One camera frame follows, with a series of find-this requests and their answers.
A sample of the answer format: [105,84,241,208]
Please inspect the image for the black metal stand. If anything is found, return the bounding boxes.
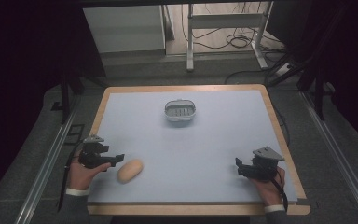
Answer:
[50,66,110,125]
[267,6,352,121]

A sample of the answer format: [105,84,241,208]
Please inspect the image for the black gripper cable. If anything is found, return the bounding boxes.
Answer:
[262,166,289,213]
[57,141,86,213]

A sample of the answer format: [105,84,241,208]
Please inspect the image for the black floor cables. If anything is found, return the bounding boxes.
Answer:
[180,3,293,85]

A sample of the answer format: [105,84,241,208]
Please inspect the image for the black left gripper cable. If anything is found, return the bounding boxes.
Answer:
[57,141,86,213]

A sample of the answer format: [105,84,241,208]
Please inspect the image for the aluminium rail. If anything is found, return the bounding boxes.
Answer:
[300,90,358,223]
[14,105,77,224]

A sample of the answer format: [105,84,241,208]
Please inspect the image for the white power strip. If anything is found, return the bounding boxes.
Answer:
[274,63,293,77]

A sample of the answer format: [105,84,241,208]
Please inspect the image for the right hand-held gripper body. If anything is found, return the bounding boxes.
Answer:
[238,147,285,181]

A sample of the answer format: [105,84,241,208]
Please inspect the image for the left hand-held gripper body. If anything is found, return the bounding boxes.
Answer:
[77,133,117,170]

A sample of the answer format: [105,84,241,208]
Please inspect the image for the tan bread roll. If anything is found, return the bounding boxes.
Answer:
[117,159,145,184]

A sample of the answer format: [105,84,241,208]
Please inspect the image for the person's right hand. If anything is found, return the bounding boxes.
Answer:
[249,166,286,207]

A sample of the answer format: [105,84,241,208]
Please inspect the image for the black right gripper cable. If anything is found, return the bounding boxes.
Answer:
[262,166,289,213]

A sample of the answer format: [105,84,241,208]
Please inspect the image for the person's left hand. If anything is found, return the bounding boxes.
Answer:
[67,150,112,191]

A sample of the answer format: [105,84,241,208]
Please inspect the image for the white cabinet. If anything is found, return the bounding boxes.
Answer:
[82,5,166,54]

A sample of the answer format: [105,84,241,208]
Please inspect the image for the white metal desk frame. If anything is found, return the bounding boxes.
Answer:
[186,1,275,73]

